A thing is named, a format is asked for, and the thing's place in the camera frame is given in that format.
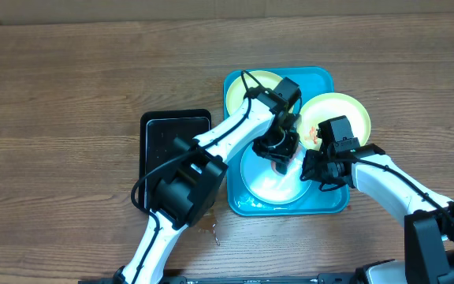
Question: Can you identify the yellow plate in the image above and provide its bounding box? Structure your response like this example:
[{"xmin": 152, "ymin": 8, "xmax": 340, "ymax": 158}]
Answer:
[
  {"xmin": 296, "ymin": 92, "xmax": 371, "ymax": 150},
  {"xmin": 224, "ymin": 70, "xmax": 282, "ymax": 118}
]

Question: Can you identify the black water tray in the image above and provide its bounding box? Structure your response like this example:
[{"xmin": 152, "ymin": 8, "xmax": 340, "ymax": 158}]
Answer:
[{"xmin": 139, "ymin": 109, "xmax": 213, "ymax": 212}]

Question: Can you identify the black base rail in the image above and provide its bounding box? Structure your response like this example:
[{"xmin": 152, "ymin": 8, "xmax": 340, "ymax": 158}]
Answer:
[{"xmin": 79, "ymin": 272, "xmax": 362, "ymax": 284}]

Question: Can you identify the light blue plate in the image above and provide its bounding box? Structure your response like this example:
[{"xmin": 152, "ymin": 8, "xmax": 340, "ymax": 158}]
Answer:
[{"xmin": 240, "ymin": 144, "xmax": 311, "ymax": 205}]

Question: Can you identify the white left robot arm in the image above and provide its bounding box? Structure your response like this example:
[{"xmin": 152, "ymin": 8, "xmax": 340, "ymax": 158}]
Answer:
[{"xmin": 113, "ymin": 78, "xmax": 301, "ymax": 284}]

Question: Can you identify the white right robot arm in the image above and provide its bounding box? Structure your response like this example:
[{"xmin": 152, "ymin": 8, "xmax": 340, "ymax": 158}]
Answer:
[{"xmin": 300, "ymin": 144, "xmax": 454, "ymax": 283}]

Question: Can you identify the orange green sponge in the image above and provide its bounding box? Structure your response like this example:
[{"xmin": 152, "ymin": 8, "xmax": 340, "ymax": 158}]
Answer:
[{"xmin": 271, "ymin": 145, "xmax": 302, "ymax": 176}]

